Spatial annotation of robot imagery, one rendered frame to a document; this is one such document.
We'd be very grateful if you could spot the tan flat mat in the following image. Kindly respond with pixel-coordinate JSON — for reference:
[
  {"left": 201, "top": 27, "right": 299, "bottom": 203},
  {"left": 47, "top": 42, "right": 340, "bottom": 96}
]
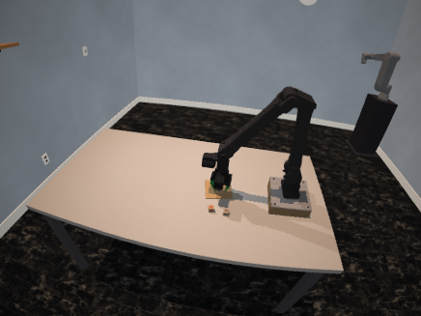
[{"left": 205, "top": 180, "right": 233, "bottom": 199}]

